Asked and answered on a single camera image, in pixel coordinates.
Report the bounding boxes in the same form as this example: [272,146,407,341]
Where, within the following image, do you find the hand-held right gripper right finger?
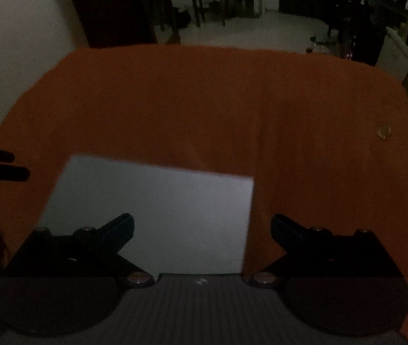
[248,213,405,289]

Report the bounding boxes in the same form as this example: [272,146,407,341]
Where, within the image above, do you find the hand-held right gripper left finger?
[5,213,155,289]

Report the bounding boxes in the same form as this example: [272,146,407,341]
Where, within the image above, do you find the orange cloth covered desktop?
[0,44,408,342]

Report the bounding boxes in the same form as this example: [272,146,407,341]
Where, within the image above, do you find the dark tall wardrobe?
[62,0,159,48]

